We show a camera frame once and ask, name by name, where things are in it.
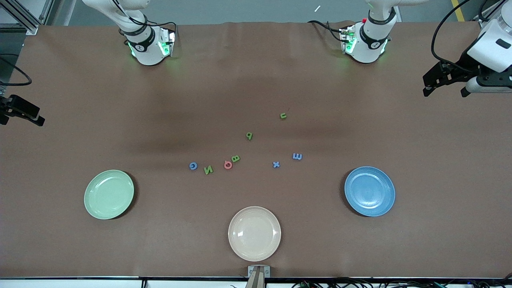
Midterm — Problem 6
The brown table mat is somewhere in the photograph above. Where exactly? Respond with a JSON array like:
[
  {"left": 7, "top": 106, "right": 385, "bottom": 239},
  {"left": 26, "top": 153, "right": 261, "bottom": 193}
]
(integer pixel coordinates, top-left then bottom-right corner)
[{"left": 0, "top": 21, "right": 512, "bottom": 279}]

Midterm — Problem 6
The grey bracket with tan post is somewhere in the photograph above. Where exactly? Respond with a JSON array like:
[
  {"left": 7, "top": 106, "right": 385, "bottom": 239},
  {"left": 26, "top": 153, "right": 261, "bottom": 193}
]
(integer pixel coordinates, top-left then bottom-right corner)
[{"left": 245, "top": 266, "right": 271, "bottom": 288}]

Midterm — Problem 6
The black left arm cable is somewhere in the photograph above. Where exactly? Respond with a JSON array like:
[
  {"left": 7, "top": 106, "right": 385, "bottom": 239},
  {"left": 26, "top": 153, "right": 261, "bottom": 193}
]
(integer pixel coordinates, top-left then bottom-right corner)
[{"left": 431, "top": 0, "right": 486, "bottom": 74}]

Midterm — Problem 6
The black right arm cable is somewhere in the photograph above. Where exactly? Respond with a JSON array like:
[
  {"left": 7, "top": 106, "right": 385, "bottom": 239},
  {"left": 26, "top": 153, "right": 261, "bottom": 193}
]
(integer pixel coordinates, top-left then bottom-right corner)
[{"left": 0, "top": 55, "right": 32, "bottom": 87}]

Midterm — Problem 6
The black base power cable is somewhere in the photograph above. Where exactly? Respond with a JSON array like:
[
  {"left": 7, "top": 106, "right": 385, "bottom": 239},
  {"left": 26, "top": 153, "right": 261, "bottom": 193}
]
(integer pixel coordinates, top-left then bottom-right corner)
[{"left": 307, "top": 20, "right": 345, "bottom": 42}]

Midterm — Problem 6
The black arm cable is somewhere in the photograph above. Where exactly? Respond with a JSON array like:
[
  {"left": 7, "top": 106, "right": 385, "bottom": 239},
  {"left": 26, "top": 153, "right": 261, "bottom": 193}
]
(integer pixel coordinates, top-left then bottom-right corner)
[
  {"left": 431, "top": 0, "right": 486, "bottom": 74},
  {"left": 0, "top": 55, "right": 32, "bottom": 87}
]

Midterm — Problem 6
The blue plate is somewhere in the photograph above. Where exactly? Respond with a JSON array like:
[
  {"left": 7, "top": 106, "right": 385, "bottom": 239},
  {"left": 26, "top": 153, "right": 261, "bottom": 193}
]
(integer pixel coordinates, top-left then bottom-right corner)
[{"left": 344, "top": 166, "right": 396, "bottom": 217}]

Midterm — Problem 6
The tangled black cable bundle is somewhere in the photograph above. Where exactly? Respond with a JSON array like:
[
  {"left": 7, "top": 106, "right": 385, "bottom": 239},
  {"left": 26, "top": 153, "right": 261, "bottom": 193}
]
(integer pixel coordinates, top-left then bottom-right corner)
[{"left": 292, "top": 274, "right": 512, "bottom": 288}]

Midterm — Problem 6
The aluminium frame profile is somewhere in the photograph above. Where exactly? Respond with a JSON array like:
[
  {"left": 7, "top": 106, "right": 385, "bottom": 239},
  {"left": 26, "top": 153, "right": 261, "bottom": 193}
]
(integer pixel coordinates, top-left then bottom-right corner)
[{"left": 0, "top": 0, "right": 54, "bottom": 36}]

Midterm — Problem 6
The green plate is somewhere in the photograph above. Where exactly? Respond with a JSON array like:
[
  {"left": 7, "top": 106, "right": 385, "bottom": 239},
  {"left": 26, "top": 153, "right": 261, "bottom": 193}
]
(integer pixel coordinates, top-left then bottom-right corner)
[{"left": 84, "top": 170, "right": 135, "bottom": 220}]

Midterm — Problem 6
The beige plate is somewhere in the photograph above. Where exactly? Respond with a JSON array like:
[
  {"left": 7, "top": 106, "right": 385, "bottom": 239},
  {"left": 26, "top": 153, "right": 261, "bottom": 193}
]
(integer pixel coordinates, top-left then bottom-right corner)
[{"left": 228, "top": 206, "right": 282, "bottom": 262}]

